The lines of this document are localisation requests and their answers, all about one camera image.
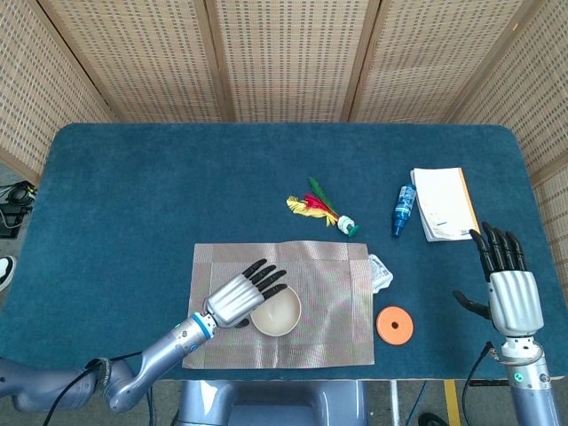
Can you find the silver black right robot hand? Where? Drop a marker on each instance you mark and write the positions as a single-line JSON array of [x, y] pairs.
[[515, 302]]

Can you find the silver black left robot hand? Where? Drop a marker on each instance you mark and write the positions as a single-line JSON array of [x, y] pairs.
[[233, 302]]

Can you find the small cream bowl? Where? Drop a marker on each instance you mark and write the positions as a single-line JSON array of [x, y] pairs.
[[277, 315]]

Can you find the brown woven placemat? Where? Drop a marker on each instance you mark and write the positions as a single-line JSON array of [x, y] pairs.
[[328, 310]]

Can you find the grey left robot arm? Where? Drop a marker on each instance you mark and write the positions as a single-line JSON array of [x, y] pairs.
[[168, 346]]

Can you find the blue-grey robot torso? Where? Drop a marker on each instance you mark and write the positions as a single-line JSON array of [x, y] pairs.
[[275, 404]]

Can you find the white booklet with orange spine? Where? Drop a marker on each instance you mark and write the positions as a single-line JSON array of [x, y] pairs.
[[444, 204]]

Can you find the colourful feather shuttlecock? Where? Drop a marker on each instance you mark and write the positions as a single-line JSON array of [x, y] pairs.
[[317, 204]]

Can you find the orange disc with hole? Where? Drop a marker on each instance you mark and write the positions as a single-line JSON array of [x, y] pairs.
[[386, 328]]

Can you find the crumpled pouch with white cap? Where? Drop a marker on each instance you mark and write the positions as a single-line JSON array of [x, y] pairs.
[[381, 275]]

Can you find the black shoe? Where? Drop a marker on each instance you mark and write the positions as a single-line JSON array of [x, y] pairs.
[[432, 420]]

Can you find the small blue bottle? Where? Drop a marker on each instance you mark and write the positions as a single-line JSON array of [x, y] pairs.
[[404, 208]]

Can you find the white table leg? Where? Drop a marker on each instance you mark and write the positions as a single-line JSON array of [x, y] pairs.
[[393, 404]]

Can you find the woven bamboo screen panel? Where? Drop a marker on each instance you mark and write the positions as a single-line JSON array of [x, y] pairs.
[[35, 89], [288, 57], [435, 57], [146, 57], [541, 89]]

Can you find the white shoe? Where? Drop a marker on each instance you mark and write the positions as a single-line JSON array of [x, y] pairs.
[[5, 273]]

